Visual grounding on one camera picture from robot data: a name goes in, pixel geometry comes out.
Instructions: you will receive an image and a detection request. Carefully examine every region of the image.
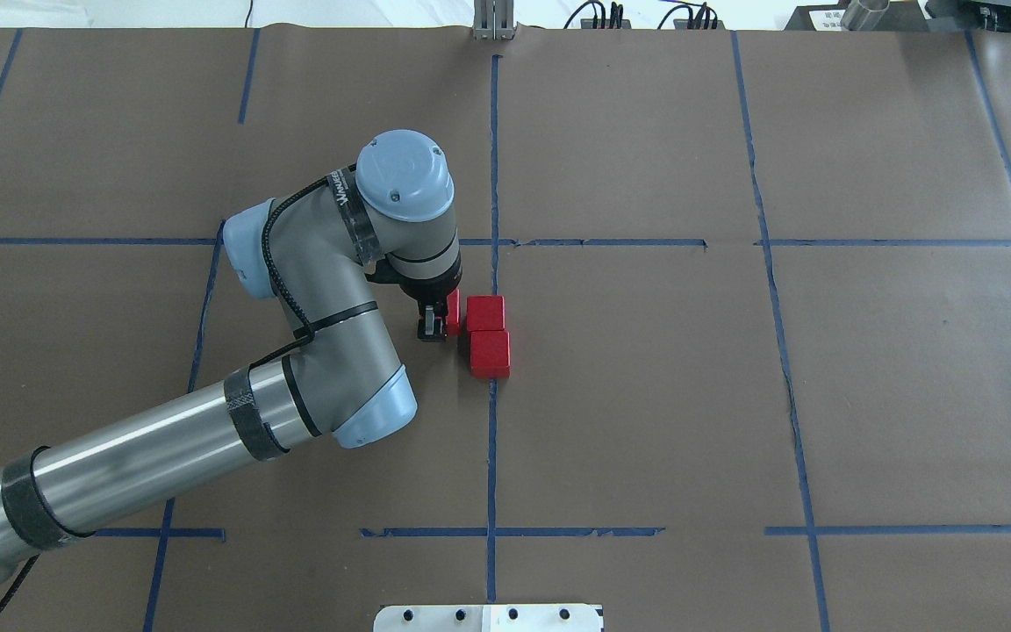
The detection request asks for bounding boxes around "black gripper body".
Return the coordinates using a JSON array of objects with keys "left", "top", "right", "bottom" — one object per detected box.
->
[{"left": 397, "top": 269, "right": 462, "bottom": 305}]

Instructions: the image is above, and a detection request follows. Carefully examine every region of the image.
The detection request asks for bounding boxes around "red block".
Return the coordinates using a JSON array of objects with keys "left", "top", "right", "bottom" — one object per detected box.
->
[
  {"left": 444, "top": 288, "right": 464, "bottom": 337},
  {"left": 464, "top": 295, "right": 506, "bottom": 332},
  {"left": 469, "top": 329, "right": 511, "bottom": 380}
]

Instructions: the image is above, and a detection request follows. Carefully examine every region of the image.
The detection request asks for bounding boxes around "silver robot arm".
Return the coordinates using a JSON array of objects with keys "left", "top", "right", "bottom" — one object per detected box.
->
[{"left": 0, "top": 129, "right": 462, "bottom": 585}]

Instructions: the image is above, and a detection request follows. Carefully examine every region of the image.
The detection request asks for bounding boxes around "orange black power strip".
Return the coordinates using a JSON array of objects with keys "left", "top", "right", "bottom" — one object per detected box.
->
[{"left": 562, "top": 1, "right": 726, "bottom": 31}]

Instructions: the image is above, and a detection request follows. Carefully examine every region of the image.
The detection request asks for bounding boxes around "metal cup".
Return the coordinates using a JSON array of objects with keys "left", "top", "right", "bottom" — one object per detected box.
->
[{"left": 839, "top": 0, "right": 891, "bottom": 32}]

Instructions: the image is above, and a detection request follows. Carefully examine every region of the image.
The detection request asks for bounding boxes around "aluminium frame post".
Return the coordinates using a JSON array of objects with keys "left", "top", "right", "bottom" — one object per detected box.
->
[{"left": 472, "top": 0, "right": 517, "bottom": 41}]

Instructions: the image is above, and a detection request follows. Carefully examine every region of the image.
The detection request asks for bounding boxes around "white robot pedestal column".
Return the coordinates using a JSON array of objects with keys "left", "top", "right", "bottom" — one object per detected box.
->
[{"left": 373, "top": 603, "right": 606, "bottom": 631}]

